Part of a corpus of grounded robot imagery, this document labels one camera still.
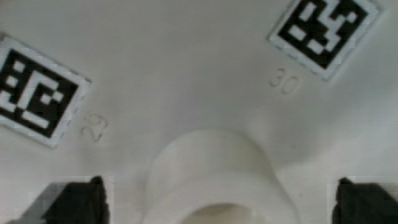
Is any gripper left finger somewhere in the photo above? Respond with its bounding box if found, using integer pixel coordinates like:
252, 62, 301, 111
42, 176, 109, 224

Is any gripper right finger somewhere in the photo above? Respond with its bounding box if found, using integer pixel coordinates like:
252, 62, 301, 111
332, 178, 398, 224

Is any white round table top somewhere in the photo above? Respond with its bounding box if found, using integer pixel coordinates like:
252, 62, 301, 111
0, 0, 398, 224

